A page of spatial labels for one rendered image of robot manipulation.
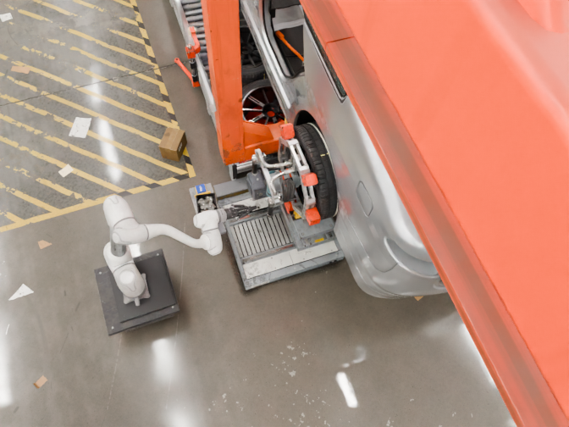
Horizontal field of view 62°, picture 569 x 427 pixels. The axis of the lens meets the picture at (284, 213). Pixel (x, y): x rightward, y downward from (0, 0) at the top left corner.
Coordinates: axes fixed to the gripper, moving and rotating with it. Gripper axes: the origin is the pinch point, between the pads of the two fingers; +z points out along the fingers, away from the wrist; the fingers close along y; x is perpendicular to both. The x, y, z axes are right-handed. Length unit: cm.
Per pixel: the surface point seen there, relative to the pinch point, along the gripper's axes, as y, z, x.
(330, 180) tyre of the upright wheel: -20, 33, -50
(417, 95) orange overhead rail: -127, -111, -254
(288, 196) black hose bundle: -15.2, 10.4, -33.2
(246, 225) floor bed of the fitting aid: 19, 21, 66
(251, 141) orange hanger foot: 50, 19, -8
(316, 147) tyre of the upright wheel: 1, 30, -57
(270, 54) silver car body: 102, 49, -40
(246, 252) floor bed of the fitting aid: -3, 13, 68
